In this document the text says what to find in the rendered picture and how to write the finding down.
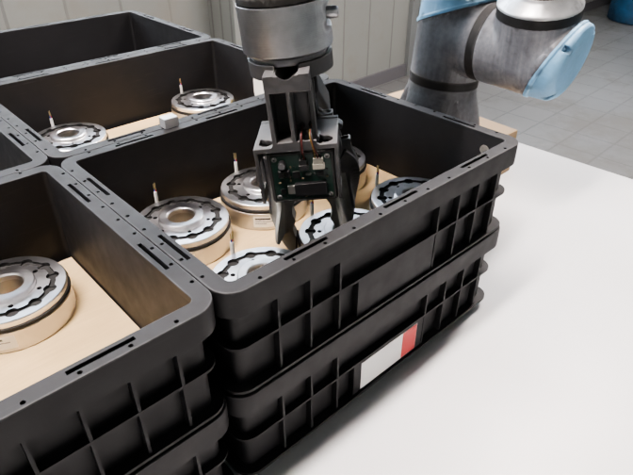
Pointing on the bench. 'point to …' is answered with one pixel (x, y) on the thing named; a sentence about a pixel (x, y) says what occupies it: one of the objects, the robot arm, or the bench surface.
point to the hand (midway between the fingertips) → (316, 237)
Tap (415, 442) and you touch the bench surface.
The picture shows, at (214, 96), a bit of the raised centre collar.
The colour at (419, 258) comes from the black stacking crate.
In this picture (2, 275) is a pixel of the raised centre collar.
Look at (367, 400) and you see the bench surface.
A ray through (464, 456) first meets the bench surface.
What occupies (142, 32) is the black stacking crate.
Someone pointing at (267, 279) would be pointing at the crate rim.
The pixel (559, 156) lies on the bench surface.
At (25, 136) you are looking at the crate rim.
